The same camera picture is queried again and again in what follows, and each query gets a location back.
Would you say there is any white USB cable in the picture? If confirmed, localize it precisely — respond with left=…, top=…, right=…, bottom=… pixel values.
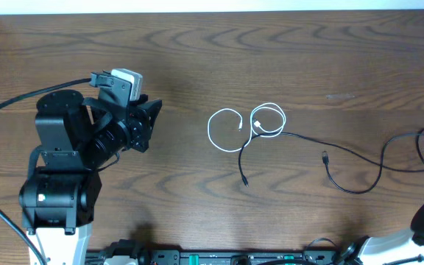
left=207, top=102, right=287, bottom=153

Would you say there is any thin black cable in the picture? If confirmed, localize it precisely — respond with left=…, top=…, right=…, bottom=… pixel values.
left=237, top=126, right=424, bottom=188

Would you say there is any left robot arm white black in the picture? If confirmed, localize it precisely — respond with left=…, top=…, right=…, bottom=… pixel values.
left=19, top=90, right=163, bottom=264

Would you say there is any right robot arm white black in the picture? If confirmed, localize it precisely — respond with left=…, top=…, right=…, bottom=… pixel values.
left=342, top=205, right=424, bottom=265

